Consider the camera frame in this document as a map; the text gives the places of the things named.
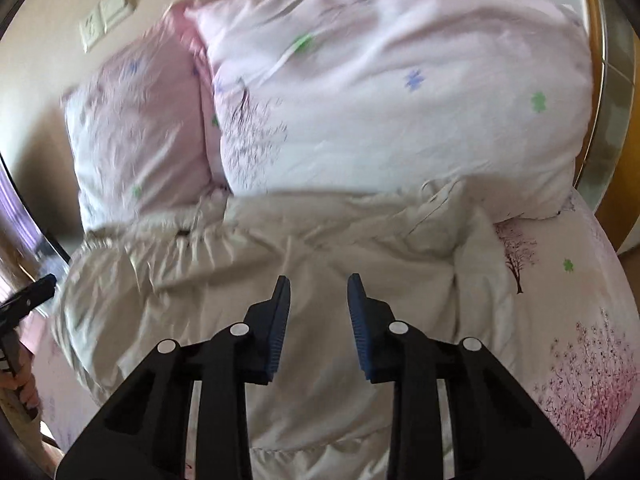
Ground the black flat television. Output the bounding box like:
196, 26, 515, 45
1, 160, 70, 273

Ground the white wall socket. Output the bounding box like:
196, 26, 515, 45
79, 6, 104, 53

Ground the beige puffer jacket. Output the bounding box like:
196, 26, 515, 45
52, 181, 521, 479

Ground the pink floral bed sheet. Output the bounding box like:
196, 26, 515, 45
35, 194, 639, 471

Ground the floral pillow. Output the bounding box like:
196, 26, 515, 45
61, 0, 228, 231
186, 0, 593, 222

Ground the left floral pillow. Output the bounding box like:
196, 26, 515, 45
61, 0, 228, 231

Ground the person's left hand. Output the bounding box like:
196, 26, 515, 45
0, 344, 40, 408

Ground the white wall switch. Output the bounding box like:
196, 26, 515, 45
99, 0, 134, 32

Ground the right floral pillow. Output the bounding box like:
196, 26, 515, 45
186, 0, 593, 222

